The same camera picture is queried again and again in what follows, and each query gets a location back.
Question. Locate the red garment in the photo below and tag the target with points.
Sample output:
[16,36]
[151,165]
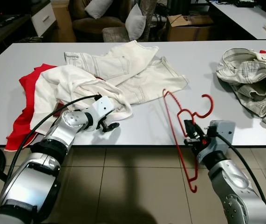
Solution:
[263,52]
[18,126]

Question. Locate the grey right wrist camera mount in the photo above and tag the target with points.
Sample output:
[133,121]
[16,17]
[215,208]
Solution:
[221,133]

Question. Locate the grey throw pillow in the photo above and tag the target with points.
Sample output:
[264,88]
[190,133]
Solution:
[98,8]
[135,23]

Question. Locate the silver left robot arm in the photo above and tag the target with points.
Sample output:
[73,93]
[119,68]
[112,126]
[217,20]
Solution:
[35,177]

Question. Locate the red velvet clothes hanger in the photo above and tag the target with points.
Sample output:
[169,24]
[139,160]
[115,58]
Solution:
[177,140]

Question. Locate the dark wooden console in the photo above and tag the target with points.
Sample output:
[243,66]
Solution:
[2,39]

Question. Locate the plain cream jeans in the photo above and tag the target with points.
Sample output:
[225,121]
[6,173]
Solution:
[123,65]

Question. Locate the black flat device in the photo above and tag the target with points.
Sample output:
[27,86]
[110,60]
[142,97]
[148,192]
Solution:
[245,3]

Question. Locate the cream jeans with dark stitching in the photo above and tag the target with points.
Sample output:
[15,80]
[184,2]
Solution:
[249,74]

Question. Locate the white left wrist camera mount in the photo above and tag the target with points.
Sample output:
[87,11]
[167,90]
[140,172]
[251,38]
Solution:
[102,108]

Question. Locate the brown armchair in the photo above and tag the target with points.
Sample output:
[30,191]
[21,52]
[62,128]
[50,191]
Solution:
[91,28]

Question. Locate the black remote control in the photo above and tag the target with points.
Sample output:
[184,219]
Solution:
[9,21]

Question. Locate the brown cardboard box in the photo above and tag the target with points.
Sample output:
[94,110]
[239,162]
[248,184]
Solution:
[188,30]

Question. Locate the white drawer cabinet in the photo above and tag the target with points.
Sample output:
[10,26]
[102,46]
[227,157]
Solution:
[44,18]

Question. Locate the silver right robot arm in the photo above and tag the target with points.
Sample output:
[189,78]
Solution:
[235,186]

